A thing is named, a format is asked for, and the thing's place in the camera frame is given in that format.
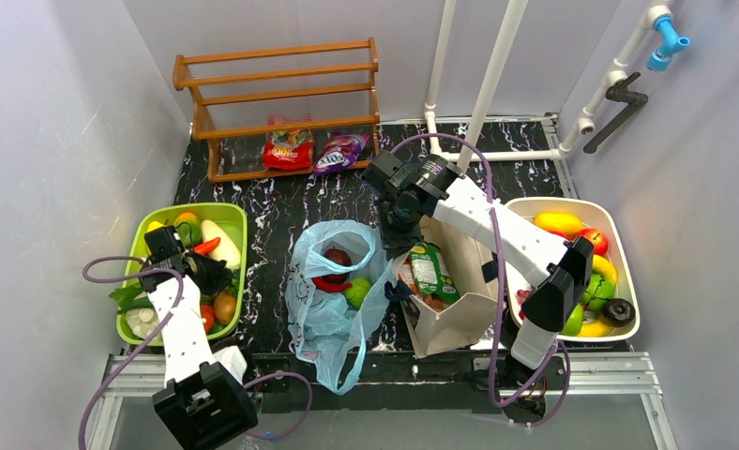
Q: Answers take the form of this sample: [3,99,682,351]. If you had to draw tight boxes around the beige canvas tote bag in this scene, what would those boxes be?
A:
[389,218,498,358]

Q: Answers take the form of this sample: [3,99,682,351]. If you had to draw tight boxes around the green custard apple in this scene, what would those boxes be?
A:
[342,277,372,309]
[580,274,615,311]

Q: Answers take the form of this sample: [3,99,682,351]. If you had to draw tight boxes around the red snack bag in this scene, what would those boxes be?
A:
[263,128,314,171]

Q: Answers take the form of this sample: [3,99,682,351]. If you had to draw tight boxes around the yellow bell pepper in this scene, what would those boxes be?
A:
[143,221,165,235]

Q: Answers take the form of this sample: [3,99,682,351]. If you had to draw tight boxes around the green vegetable basket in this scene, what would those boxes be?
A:
[129,202,248,340]

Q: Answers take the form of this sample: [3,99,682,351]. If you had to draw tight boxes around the purple grapes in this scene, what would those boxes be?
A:
[516,290,531,308]

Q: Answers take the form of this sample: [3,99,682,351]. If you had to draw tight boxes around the green lettuce leaf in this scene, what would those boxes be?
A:
[109,283,152,314]

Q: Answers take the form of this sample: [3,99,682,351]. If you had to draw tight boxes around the red peach apple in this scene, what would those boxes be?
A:
[578,228,610,256]

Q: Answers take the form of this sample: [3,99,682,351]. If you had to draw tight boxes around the dark red apple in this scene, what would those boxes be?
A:
[323,247,353,285]

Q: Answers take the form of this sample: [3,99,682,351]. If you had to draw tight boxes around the green orange mango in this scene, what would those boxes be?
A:
[173,212,203,248]

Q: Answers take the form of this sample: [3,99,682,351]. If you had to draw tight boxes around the orange carrot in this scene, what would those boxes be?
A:
[192,236,221,256]

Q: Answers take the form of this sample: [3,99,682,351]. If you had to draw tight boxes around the red chili pepper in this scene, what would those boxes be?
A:
[311,277,353,293]

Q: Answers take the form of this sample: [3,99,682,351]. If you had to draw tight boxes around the wooden shelf rack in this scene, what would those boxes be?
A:
[172,37,381,184]

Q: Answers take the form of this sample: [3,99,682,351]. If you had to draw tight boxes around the orange bell pepper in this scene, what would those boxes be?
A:
[200,304,216,334]

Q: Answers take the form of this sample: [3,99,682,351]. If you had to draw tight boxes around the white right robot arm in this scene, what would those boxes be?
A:
[362,151,593,371]

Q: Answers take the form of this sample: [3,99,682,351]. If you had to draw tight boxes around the yellow mango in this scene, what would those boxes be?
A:
[534,212,584,238]

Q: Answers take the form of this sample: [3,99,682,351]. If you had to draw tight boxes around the white pvc pipe frame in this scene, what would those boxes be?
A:
[424,1,672,162]

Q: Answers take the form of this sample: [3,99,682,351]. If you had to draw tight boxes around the yellow banana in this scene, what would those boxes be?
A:
[579,255,618,338]

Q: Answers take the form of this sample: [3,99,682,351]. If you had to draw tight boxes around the green Fox's candy bag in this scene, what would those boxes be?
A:
[408,242,461,305]

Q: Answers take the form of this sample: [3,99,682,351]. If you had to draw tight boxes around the purple Fox's candy bag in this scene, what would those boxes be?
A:
[312,132,370,176]

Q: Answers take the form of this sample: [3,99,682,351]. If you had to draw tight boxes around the brown potato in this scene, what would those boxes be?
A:
[213,291,237,326]

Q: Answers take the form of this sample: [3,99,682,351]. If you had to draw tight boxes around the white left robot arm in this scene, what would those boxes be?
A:
[140,226,258,449]

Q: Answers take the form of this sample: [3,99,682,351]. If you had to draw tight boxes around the white fruit tray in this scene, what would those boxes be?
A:
[506,197,641,344]

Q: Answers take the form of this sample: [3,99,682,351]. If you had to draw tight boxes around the dark mangosteen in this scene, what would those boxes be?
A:
[602,298,636,327]

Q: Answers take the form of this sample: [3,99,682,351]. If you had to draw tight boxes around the orange snack bag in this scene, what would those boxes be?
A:
[398,258,421,295]

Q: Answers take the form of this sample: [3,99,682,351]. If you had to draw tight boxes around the blue pipe valve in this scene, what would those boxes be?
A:
[646,15,691,72]

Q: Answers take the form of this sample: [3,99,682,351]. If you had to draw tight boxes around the white radish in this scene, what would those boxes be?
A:
[202,219,242,270]

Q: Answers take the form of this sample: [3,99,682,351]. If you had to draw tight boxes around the light blue plastic bag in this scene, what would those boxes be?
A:
[284,220,393,396]

